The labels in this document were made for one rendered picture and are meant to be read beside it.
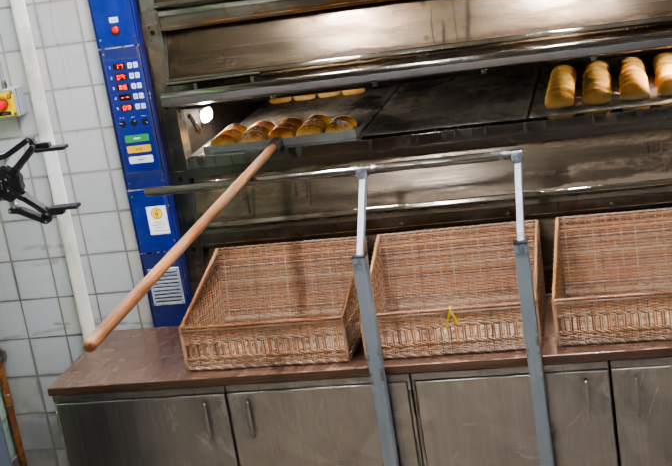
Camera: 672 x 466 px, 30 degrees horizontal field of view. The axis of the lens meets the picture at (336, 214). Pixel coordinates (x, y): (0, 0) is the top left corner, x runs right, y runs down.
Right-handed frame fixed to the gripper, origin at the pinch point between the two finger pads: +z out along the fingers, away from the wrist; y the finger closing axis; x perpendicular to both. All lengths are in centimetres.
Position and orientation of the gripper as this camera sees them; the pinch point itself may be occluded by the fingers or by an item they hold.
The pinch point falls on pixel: (67, 176)
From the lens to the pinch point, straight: 286.2
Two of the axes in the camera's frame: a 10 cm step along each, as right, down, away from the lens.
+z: 9.7, -1.0, -2.2
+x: -1.9, 2.8, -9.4
